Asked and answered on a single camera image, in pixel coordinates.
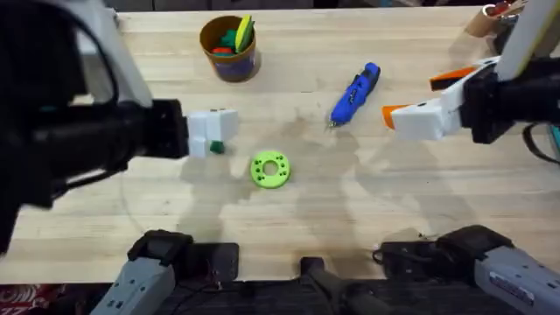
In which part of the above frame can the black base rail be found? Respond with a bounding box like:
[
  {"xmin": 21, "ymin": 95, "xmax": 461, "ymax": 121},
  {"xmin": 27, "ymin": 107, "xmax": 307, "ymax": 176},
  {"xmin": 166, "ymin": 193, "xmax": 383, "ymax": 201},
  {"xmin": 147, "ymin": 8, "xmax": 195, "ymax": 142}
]
[{"xmin": 56, "ymin": 240, "xmax": 526, "ymax": 315}]

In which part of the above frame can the brown tub with toys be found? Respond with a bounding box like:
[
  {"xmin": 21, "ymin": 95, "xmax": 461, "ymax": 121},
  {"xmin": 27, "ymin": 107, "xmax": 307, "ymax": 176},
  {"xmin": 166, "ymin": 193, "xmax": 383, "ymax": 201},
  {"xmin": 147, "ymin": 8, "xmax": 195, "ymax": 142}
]
[{"xmin": 199, "ymin": 14, "xmax": 263, "ymax": 83}]

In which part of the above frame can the black cable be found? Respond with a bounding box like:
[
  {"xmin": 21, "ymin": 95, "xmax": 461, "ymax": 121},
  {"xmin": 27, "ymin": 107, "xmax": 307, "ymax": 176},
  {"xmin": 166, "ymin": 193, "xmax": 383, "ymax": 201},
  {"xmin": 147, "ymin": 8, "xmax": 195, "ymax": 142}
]
[{"xmin": 522, "ymin": 123, "xmax": 560, "ymax": 165}]

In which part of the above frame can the brown cardboard roll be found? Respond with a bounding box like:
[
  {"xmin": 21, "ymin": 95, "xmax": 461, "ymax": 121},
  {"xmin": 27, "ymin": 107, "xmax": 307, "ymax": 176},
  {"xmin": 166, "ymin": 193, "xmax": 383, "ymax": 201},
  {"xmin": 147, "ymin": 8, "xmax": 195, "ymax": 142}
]
[{"xmin": 464, "ymin": 3, "xmax": 498, "ymax": 39}]

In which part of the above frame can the red patterned cloth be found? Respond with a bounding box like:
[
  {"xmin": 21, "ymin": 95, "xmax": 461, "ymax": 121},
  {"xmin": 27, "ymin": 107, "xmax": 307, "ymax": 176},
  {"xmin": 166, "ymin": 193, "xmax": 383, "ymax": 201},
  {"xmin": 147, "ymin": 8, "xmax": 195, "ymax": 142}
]
[{"xmin": 0, "ymin": 283, "xmax": 67, "ymax": 315}]

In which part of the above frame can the upright flat wrist plate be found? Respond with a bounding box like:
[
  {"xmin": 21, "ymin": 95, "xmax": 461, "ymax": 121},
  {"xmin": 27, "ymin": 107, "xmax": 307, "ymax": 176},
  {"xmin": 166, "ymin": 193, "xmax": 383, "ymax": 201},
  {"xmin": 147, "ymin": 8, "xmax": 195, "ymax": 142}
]
[
  {"xmin": 73, "ymin": 0, "xmax": 154, "ymax": 109},
  {"xmin": 494, "ymin": 0, "xmax": 560, "ymax": 83}
]

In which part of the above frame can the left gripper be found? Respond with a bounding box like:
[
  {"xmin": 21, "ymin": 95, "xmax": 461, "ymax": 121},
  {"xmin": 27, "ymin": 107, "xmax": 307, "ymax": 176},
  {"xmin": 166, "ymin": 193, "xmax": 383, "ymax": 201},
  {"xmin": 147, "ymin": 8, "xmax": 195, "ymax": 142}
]
[{"xmin": 94, "ymin": 99, "xmax": 240, "ymax": 176}]

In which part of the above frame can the blue electric screwdriver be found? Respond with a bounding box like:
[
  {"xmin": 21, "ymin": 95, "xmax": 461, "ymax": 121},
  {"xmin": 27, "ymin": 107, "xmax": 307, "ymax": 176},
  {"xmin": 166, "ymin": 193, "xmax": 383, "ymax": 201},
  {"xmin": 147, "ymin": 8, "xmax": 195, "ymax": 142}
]
[{"xmin": 327, "ymin": 61, "xmax": 382, "ymax": 129}]

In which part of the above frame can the green disc with holes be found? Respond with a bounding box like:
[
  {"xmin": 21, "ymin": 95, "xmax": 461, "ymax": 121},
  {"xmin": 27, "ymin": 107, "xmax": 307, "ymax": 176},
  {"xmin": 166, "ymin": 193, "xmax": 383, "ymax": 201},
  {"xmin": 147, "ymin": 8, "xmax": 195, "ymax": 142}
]
[{"xmin": 249, "ymin": 150, "xmax": 291, "ymax": 190}]

